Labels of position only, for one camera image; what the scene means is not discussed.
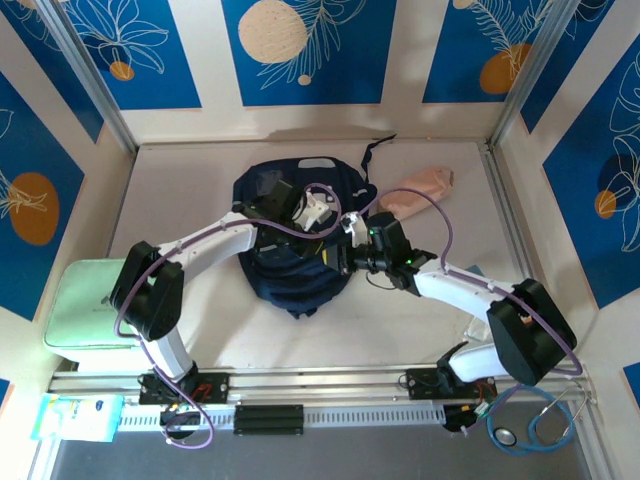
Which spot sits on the pink pencil pouch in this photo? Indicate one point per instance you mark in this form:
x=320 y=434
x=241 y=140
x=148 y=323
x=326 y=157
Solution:
x=420 y=192

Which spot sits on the navy blue backpack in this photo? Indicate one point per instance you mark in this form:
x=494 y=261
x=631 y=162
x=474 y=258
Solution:
x=280 y=285

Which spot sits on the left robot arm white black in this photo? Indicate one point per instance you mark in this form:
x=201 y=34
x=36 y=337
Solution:
x=215 y=245

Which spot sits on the wet wipes pack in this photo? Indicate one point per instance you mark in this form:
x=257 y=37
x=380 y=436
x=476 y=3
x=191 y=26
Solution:
x=75 y=417

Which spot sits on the clear plastic packet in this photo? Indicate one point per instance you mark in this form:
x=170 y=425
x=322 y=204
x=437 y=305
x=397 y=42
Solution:
x=477 y=331

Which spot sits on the black ribbed block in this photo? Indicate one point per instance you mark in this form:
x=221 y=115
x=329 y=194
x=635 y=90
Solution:
x=269 y=419

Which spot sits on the mint green case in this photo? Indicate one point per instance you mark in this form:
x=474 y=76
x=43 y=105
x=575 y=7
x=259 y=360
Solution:
x=75 y=300

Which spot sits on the blue stethoscope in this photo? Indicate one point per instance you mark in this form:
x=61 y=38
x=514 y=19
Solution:
x=505 y=437

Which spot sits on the aluminium side rail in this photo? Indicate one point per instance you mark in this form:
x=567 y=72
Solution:
x=500 y=185

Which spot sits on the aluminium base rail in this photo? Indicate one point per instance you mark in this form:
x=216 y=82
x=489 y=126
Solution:
x=310 y=382

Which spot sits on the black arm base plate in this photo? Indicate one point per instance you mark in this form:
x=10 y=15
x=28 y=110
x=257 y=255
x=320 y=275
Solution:
x=215 y=387
x=417 y=384

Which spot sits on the aluminium frame post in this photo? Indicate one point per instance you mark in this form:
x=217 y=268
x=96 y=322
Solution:
x=525 y=75
x=90 y=80

